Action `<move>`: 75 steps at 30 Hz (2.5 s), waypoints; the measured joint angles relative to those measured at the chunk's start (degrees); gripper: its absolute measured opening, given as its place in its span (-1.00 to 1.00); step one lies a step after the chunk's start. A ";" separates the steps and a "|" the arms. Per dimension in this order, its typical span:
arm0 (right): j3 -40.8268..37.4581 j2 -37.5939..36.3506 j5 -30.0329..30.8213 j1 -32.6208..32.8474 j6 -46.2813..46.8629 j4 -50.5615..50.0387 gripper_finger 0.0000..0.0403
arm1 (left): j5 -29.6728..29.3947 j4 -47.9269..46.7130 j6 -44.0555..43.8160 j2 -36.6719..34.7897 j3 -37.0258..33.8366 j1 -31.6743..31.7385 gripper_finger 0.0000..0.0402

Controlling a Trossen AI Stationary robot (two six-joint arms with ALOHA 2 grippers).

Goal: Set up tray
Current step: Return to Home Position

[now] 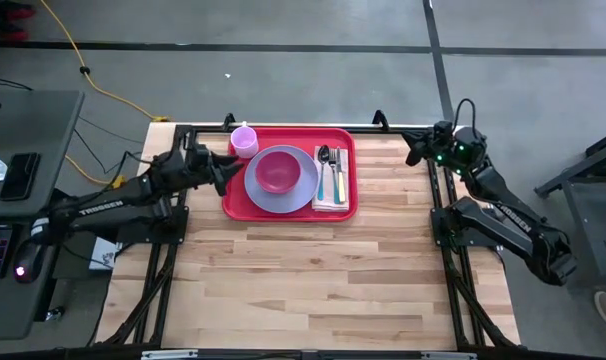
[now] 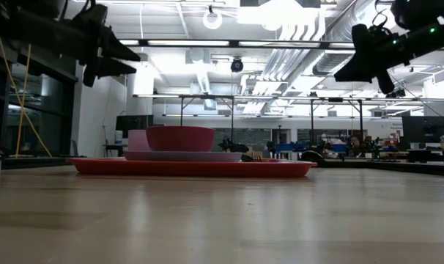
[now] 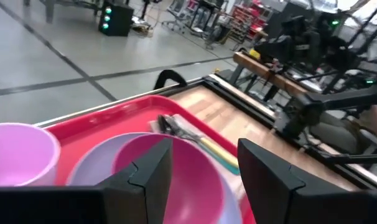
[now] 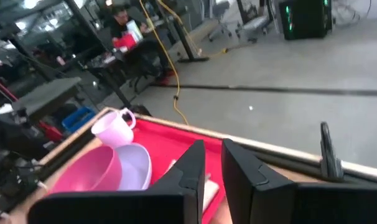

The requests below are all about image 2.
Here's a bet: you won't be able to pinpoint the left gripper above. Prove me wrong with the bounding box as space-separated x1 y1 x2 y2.
70 21 141 88

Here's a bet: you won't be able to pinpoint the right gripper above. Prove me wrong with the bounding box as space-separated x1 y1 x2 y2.
333 23 444 95

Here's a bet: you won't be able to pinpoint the pink plastic cup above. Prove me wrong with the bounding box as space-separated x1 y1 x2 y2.
127 129 152 153

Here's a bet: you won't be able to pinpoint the red plastic bowl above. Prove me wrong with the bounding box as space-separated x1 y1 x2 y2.
145 125 216 153

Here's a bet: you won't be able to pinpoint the lilac plastic plate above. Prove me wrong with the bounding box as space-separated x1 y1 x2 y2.
124 150 244 164

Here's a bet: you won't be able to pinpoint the red plastic tray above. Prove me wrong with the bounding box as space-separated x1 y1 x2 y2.
67 157 317 180

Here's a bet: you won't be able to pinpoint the black computer monitor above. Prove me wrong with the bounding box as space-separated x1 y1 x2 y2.
115 114 155 139
402 115 444 144

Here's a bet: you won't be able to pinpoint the black domed object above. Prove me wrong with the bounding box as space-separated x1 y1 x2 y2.
300 150 325 164

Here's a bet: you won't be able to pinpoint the blue storage bin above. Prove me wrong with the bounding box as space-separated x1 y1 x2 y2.
275 143 307 153

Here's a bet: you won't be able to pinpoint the brown cardboard boxes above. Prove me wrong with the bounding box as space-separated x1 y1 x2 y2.
243 146 264 158

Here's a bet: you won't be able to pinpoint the black metal workstation frame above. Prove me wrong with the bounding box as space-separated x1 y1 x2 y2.
308 96 428 147
133 93 242 155

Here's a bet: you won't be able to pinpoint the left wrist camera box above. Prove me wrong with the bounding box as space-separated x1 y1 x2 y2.
81 3 108 29

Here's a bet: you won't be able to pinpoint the long ceiling light rail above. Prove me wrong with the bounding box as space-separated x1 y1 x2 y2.
117 38 357 51

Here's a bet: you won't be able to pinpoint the white ring lamp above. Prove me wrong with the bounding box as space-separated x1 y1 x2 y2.
202 10 224 31

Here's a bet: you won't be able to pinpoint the yellow extension cable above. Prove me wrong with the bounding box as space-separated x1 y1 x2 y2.
15 43 32 155
0 36 53 158

